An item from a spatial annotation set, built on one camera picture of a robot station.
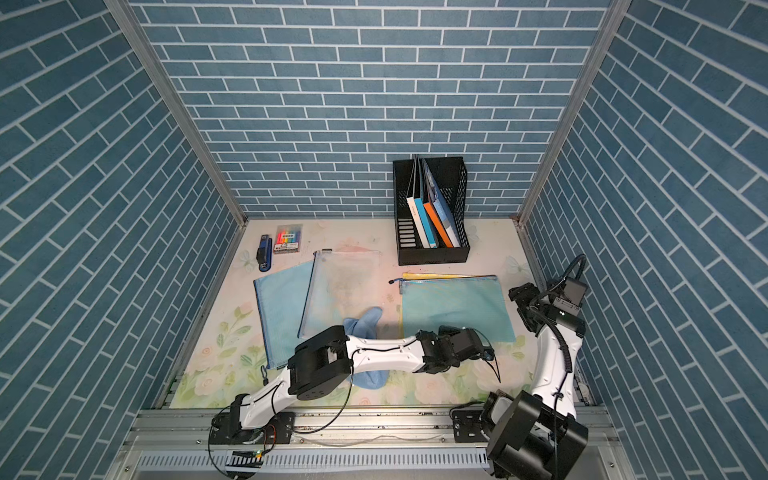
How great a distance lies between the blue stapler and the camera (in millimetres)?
1043

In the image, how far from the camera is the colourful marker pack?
1.12 metres

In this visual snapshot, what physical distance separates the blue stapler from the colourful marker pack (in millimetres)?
25
